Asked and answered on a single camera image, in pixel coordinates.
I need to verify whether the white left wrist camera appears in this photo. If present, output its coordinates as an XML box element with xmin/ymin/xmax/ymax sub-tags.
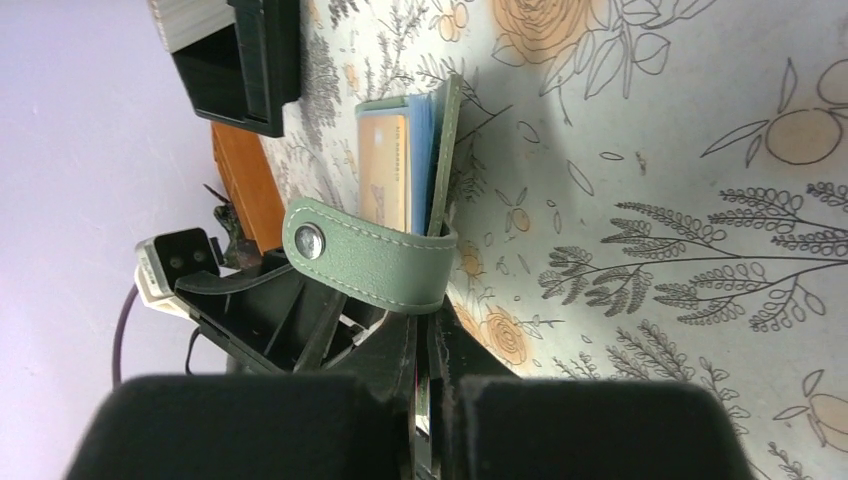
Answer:
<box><xmin>134</xmin><ymin>227</ymin><xmax>220</xmax><ymax>320</ymax></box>

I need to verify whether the green patterned strap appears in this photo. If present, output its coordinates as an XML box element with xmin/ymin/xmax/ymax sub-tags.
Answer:
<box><xmin>203</xmin><ymin>184</ymin><xmax>261</xmax><ymax>272</ymax></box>

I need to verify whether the stack of white cards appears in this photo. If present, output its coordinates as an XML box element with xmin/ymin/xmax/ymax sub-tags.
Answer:
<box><xmin>147</xmin><ymin>0</ymin><xmax>235</xmax><ymax>53</ymax></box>

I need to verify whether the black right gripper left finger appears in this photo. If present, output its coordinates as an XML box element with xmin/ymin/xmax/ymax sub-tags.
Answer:
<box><xmin>67</xmin><ymin>315</ymin><xmax>417</xmax><ymax>479</ymax></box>

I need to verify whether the black card box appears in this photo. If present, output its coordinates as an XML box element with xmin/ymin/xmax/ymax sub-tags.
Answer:
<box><xmin>168</xmin><ymin>0</ymin><xmax>302</xmax><ymax>138</ymax></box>

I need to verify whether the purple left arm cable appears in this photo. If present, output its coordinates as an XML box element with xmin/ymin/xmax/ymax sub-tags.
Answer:
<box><xmin>111</xmin><ymin>284</ymin><xmax>142</xmax><ymax>389</ymax></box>

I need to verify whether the gold credit card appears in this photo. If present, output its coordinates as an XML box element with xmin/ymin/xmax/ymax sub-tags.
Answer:
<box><xmin>357</xmin><ymin>109</ymin><xmax>409</xmax><ymax>231</ymax></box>

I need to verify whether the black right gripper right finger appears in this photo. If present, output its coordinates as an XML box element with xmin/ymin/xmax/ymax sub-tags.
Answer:
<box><xmin>427</xmin><ymin>306</ymin><xmax>753</xmax><ymax>479</ymax></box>

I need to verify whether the orange compartment tray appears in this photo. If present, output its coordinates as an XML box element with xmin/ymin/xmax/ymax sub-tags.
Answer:
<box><xmin>211</xmin><ymin>122</ymin><xmax>285</xmax><ymax>252</ymax></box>

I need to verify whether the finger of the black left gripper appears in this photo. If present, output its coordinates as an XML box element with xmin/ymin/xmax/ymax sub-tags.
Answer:
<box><xmin>175</xmin><ymin>250</ymin><xmax>385</xmax><ymax>374</ymax></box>

